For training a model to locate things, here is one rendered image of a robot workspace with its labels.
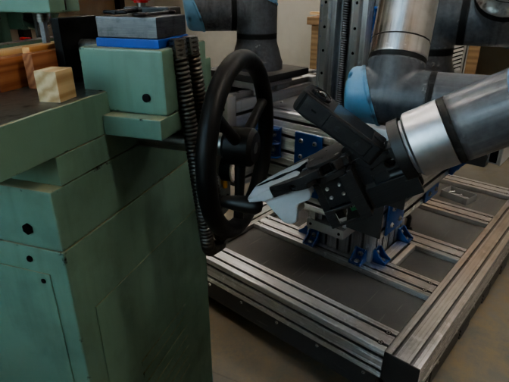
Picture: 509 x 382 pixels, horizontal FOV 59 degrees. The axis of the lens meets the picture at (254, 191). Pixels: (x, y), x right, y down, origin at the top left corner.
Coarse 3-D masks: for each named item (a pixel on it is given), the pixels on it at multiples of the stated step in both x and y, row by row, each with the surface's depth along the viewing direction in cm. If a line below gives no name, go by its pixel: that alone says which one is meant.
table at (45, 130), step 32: (0, 96) 61; (32, 96) 61; (96, 96) 62; (0, 128) 48; (32, 128) 52; (64, 128) 57; (96, 128) 63; (128, 128) 63; (160, 128) 62; (0, 160) 49; (32, 160) 53
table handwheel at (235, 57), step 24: (216, 72) 59; (264, 72) 72; (216, 96) 57; (264, 96) 76; (216, 120) 56; (264, 120) 79; (144, 144) 74; (168, 144) 72; (216, 144) 57; (240, 144) 67; (264, 144) 81; (216, 168) 58; (240, 168) 70; (264, 168) 81; (216, 192) 59; (240, 192) 71; (216, 216) 61; (240, 216) 72
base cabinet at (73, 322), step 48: (144, 192) 78; (0, 240) 63; (96, 240) 67; (144, 240) 80; (192, 240) 99; (0, 288) 67; (48, 288) 64; (96, 288) 68; (144, 288) 82; (192, 288) 103; (0, 336) 72; (48, 336) 68; (96, 336) 70; (144, 336) 84; (192, 336) 107
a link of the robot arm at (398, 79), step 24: (384, 0) 58; (408, 0) 55; (432, 0) 56; (384, 24) 57; (408, 24) 55; (432, 24) 57; (384, 48) 57; (408, 48) 56; (360, 72) 58; (384, 72) 56; (408, 72) 56; (432, 72) 56; (360, 96) 57; (384, 96) 56; (408, 96) 55; (384, 120) 58
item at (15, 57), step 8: (8, 56) 65; (16, 56) 65; (0, 64) 62; (8, 64) 64; (16, 64) 65; (0, 72) 62; (8, 72) 64; (16, 72) 65; (24, 72) 66; (0, 80) 63; (8, 80) 64; (16, 80) 65; (24, 80) 67; (0, 88) 63; (8, 88) 64; (16, 88) 65
